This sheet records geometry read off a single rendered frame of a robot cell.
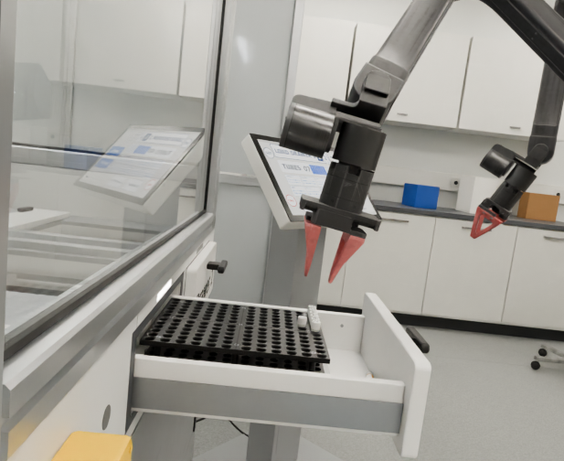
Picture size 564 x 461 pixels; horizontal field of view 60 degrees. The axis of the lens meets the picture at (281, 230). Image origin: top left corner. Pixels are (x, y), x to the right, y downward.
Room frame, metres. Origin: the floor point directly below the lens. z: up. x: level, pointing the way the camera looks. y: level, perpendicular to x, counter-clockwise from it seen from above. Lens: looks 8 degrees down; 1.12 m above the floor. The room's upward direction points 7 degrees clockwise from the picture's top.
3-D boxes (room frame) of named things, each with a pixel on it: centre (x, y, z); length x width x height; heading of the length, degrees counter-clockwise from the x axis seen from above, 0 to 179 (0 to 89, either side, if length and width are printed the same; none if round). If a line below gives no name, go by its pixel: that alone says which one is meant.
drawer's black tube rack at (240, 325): (0.63, 0.04, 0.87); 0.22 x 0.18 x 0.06; 92
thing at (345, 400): (0.63, 0.05, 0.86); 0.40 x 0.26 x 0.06; 92
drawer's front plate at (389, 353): (0.64, -0.16, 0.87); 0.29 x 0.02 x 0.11; 2
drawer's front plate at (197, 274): (0.94, 0.15, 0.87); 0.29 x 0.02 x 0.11; 2
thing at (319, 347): (0.63, -0.06, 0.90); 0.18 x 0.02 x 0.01; 2
